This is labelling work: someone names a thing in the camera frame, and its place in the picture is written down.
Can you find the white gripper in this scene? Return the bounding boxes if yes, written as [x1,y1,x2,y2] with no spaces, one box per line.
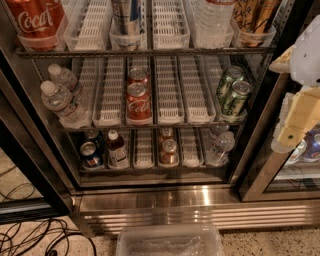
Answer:
[269,45,320,153]

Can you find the brown drink plastic bottle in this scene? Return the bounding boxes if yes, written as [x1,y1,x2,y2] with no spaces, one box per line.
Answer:
[106,130,129,169]

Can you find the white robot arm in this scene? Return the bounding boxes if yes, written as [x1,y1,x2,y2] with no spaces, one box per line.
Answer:
[269,15,320,153]

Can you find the gold can top shelf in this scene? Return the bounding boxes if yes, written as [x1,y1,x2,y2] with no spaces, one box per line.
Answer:
[231,0,282,48]

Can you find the clear water bottle top shelf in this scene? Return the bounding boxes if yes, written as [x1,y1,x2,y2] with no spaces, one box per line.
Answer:
[195,0,235,49]

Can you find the rear water bottle bottom shelf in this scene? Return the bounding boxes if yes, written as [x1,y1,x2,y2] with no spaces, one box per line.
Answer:
[209,124,229,140]

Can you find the front water bottle bottom shelf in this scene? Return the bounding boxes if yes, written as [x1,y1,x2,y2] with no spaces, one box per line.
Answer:
[209,131,235,167]

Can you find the glass fridge door right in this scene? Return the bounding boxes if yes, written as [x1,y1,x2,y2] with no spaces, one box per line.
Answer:
[238,72,320,202]

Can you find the rear orange can bottom shelf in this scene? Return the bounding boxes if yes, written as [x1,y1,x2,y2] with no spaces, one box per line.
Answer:
[158,128,174,143]

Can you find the orange can shelf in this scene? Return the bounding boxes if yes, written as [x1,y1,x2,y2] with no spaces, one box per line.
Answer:
[160,139,178,164]
[158,128,174,143]

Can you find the front orange can bottom shelf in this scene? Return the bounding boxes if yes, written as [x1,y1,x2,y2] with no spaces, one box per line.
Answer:
[160,139,178,164]

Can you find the silver blue can top shelf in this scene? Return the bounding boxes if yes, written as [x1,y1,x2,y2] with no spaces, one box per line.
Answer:
[111,0,142,36]

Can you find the rear water bottle middle shelf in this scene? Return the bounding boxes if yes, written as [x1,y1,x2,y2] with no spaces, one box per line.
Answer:
[48,63,85,100]

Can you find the front water bottle middle shelf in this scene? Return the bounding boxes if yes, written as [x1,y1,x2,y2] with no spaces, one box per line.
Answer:
[40,81,90,129]

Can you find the steel fridge base grille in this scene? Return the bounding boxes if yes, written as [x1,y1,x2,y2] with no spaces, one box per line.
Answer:
[71,185,320,237]

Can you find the fridge door left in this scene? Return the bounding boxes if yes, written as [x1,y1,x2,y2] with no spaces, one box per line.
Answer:
[0,71,74,225]

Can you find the rear green can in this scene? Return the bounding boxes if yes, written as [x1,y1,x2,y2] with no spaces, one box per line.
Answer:
[216,66,245,103]

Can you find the green can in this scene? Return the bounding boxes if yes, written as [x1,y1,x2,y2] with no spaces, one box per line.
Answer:
[216,66,245,103]
[222,81,252,116]

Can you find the front green can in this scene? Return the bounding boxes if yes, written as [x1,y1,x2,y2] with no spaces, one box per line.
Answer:
[222,81,252,116]

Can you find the blue can behind glass door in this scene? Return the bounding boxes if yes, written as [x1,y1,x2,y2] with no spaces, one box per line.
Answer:
[302,129,320,162]

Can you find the white can behind glass door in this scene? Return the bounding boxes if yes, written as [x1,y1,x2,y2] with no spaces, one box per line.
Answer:
[287,140,307,164]

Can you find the rear red Coca-Cola can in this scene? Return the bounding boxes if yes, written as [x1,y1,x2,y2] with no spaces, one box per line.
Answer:
[127,67,150,86]

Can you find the front red Coca-Cola can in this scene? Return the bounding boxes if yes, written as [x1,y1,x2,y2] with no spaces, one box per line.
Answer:
[126,83,152,125]

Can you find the clear plastic bin on floor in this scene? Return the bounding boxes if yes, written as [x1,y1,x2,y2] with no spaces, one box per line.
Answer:
[116,224,225,256]

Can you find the rear blue Pepsi can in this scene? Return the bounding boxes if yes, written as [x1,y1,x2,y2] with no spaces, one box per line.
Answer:
[84,129,105,152]

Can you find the blue pepsi can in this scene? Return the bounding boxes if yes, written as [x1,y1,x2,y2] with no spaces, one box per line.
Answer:
[84,129,105,152]
[80,142,103,169]

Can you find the front blue Pepsi can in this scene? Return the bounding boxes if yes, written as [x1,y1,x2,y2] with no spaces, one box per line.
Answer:
[80,142,103,169]

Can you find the large red Coca-Cola can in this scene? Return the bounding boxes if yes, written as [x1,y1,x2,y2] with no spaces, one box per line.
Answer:
[5,0,68,51]

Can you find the middle wire shelf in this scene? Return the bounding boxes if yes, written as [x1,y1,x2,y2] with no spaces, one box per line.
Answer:
[56,121,244,133]

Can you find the wire shelf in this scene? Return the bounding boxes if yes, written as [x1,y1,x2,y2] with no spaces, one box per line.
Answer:
[56,121,244,133]
[15,47,275,59]

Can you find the top wire shelf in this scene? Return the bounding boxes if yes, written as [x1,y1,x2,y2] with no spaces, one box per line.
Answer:
[15,47,275,59]

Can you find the black cables on floor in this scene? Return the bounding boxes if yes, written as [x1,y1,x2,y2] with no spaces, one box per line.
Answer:
[0,164,98,256]

